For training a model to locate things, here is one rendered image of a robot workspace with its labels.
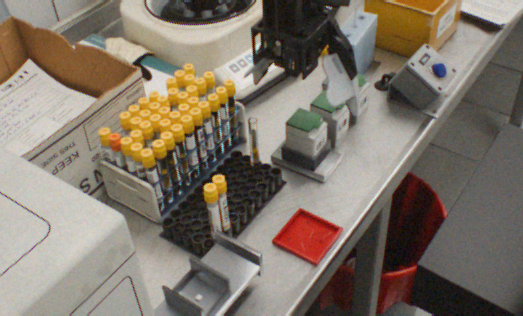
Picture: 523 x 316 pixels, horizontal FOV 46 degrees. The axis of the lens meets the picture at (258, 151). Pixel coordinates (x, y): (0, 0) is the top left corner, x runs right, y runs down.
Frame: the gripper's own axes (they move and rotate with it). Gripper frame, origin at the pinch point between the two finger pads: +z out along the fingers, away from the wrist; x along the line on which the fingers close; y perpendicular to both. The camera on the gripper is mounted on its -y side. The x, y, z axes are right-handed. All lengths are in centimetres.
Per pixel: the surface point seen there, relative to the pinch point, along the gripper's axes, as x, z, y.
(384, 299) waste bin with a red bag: 10, 63, -18
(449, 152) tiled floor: 0, 99, -110
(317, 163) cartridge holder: 2.8, 9.7, 1.7
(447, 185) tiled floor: 4, 99, -94
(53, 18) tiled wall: -55, 5, -5
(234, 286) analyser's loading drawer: 4.6, 7.9, 26.1
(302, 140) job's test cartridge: 0.6, 5.9, 2.1
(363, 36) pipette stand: -0.9, 2.5, -21.3
